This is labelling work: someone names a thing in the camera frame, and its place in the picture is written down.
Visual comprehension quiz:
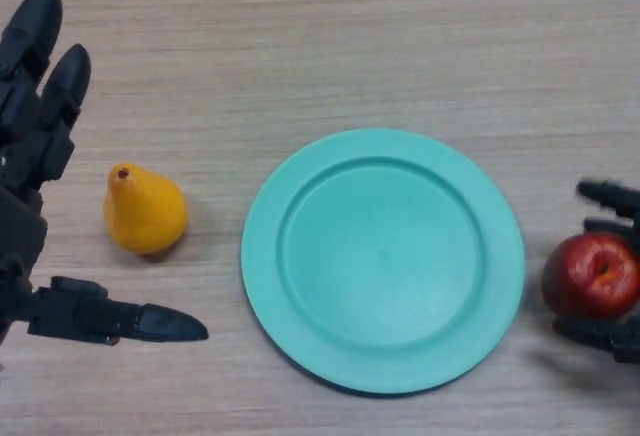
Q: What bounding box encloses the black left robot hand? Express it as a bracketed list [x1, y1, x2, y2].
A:
[0, 0, 209, 347]

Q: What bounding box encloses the red apple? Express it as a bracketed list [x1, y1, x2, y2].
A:
[542, 233, 640, 320]

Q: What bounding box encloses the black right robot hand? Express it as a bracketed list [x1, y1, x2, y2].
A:
[552, 179, 640, 365]

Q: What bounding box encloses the yellow pear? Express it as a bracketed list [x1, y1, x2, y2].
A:
[103, 163, 190, 256]

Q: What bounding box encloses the green round plate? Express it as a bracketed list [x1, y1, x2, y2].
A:
[241, 128, 526, 396]

